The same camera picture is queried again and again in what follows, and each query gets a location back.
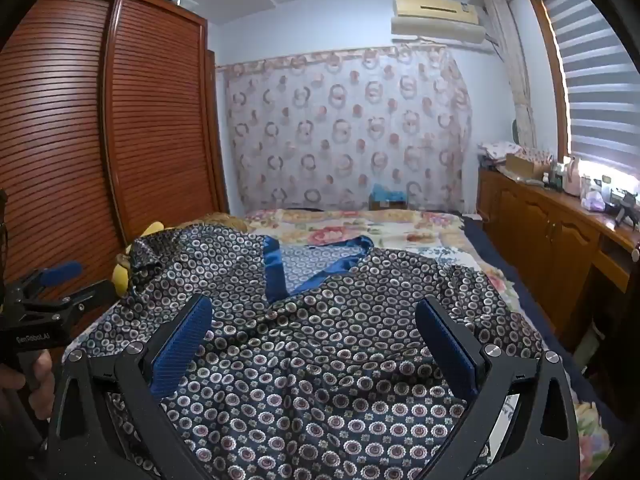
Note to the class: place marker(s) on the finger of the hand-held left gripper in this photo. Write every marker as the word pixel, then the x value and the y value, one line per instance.
pixel 90 292
pixel 60 272

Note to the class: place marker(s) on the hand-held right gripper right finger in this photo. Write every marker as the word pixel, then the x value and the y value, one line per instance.
pixel 447 347

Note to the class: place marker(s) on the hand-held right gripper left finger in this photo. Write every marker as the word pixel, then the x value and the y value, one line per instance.
pixel 182 345

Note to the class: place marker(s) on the circle-print satin pajama top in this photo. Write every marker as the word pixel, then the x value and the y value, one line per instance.
pixel 310 360

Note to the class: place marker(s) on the person's left hand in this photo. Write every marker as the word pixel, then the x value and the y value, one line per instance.
pixel 46 380

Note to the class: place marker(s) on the yellow plush toy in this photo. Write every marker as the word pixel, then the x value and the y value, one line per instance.
pixel 120 277

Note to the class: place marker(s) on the wooden louvered wardrobe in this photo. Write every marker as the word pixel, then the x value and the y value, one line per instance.
pixel 60 135

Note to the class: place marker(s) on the wooden sideboard cabinet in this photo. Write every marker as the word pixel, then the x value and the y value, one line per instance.
pixel 535 230

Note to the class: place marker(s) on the blue cloth bundle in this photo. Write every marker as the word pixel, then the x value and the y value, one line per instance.
pixel 387 192

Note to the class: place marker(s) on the pink floral fleece blanket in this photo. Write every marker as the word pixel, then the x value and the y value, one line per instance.
pixel 325 232

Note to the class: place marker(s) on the open cardboard box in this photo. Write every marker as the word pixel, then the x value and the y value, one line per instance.
pixel 520 165

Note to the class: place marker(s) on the green bottle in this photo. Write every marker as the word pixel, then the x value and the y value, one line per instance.
pixel 558 179

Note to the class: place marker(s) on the folded floral cloth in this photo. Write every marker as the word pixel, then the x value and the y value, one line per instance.
pixel 500 150

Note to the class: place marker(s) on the purple tissue pack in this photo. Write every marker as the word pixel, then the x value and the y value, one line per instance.
pixel 594 200

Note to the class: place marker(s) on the pink container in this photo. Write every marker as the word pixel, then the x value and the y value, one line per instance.
pixel 571 180

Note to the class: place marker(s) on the white cup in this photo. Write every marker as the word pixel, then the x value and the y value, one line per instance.
pixel 585 185

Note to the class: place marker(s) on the black gadget on stand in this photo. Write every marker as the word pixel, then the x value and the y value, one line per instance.
pixel 622 210

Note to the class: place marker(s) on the small dark fan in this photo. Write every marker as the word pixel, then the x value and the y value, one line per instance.
pixel 514 131

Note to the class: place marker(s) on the circle-patterned sheer curtain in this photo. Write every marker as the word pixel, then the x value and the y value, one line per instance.
pixel 340 125

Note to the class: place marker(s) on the beige tied drape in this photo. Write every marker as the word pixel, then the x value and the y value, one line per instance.
pixel 515 70

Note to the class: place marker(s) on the white storage box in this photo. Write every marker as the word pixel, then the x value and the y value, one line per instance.
pixel 182 2

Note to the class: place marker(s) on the striped window blind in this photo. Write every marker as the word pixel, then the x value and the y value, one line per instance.
pixel 595 85

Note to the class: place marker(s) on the cream wall air conditioner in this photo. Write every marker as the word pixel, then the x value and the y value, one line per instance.
pixel 435 10

